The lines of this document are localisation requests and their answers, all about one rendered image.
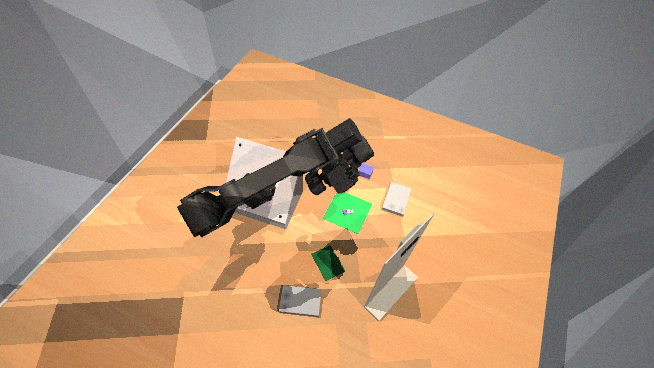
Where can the purple cube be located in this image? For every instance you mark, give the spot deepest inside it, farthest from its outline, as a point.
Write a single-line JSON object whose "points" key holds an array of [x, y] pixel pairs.
{"points": [[366, 170]]}

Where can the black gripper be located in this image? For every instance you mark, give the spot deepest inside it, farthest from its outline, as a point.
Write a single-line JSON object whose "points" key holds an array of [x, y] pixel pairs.
{"points": [[353, 156]]}

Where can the green flat square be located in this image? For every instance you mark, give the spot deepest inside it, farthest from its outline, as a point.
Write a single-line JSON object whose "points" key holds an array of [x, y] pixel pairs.
{"points": [[353, 221]]}

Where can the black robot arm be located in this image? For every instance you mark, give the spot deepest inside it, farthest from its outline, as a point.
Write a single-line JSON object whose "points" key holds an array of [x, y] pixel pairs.
{"points": [[202, 210]]}

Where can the beige panel with socket ports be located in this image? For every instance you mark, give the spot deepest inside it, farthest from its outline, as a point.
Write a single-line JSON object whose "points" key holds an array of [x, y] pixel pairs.
{"points": [[395, 278]]}

